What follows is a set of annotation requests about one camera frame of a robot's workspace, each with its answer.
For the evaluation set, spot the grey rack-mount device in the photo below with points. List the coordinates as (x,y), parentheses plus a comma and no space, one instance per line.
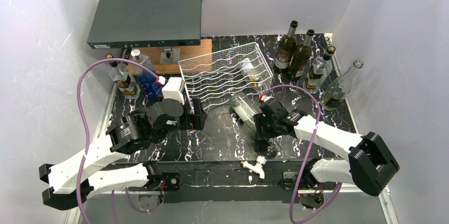
(146,23)

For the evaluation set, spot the blue square glass bottle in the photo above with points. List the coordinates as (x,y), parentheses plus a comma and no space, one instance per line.
(146,80)

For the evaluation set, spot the dark green wine bottle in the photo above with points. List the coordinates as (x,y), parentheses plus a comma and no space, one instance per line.
(286,48)

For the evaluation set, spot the white wire wine rack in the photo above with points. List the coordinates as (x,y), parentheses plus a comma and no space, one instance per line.
(215,77)

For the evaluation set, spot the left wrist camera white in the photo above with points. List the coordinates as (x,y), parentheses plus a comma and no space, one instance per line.
(173,89)

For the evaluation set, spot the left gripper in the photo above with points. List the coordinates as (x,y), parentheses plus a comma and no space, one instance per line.
(198,113)

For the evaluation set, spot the clear bottle copper cap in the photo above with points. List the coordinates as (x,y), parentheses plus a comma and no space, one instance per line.
(254,72)

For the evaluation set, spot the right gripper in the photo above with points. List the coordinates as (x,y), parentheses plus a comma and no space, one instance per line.
(262,128)

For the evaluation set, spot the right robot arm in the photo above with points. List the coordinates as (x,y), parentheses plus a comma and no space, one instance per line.
(364,160)

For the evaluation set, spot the grey metal stand bracket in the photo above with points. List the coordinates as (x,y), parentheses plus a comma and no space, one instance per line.
(169,54)

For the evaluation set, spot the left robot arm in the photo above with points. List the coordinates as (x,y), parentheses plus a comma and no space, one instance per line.
(83,175)

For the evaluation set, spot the square clear bottle gold label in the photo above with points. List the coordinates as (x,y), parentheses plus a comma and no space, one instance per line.
(319,70)

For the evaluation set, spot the tall clear bottle black label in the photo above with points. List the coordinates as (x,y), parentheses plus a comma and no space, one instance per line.
(338,90)

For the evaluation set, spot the white faucet tap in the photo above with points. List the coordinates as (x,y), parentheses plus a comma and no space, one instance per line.
(258,167)

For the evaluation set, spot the aluminium rail frame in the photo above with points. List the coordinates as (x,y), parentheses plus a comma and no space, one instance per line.
(250,203)

